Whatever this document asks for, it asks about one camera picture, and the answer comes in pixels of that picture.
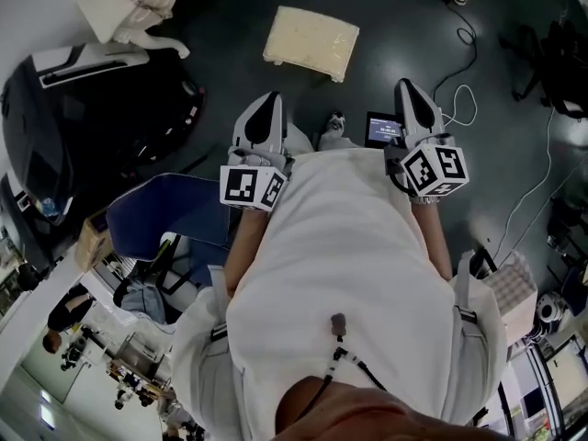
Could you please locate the blue padded chair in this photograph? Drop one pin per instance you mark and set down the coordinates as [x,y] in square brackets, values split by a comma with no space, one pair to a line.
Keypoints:
[161,209]

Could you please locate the person's right forearm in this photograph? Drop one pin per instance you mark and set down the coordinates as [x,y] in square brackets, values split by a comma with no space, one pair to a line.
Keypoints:
[429,237]

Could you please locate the person's left forearm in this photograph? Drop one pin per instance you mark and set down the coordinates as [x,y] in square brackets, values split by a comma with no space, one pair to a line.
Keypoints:
[245,251]

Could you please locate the small black display screen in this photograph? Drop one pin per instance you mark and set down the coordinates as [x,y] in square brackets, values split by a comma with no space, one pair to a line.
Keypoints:
[381,131]

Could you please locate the brown cardboard box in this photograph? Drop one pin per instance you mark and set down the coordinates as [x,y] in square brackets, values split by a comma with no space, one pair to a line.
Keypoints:
[94,241]

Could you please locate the white ornate furniture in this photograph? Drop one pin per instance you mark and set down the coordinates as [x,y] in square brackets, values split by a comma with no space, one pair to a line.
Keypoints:
[119,3]

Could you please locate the white round device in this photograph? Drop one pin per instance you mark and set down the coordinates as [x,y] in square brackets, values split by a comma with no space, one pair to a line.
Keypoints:
[551,313]

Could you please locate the blue denim garment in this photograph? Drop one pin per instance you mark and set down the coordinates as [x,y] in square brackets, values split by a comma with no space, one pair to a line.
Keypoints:
[144,301]

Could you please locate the white office desk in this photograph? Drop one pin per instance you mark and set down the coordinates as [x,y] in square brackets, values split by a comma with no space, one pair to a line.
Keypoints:
[41,287]

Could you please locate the person's light grey trousers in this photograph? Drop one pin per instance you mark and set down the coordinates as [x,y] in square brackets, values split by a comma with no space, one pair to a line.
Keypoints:
[298,143]

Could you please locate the black equipment stand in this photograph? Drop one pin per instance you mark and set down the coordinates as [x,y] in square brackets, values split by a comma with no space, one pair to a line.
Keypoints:
[567,232]

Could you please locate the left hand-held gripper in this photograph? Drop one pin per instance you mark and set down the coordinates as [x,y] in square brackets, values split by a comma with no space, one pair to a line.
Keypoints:
[248,186]

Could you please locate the person's face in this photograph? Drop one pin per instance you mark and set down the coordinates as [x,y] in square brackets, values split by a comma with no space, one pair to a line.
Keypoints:
[367,416]

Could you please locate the person's right patterned sneaker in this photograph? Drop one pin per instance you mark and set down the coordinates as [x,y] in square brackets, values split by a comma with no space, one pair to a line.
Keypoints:
[335,122]

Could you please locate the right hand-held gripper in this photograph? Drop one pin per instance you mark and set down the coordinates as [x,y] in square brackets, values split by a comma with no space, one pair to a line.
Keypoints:
[436,168]

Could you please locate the person's white t-shirt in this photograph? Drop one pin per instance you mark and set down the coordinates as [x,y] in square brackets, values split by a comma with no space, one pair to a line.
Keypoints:
[340,255]

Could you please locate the beige checkered box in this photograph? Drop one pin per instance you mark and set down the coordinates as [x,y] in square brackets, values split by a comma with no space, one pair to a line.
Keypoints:
[514,287]

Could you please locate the clear water bottle blue label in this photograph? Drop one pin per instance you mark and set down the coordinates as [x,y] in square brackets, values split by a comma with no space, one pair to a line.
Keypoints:
[48,206]

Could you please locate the cream upholstered footstool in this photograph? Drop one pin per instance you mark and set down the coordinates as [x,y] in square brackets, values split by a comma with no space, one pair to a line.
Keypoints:
[312,39]

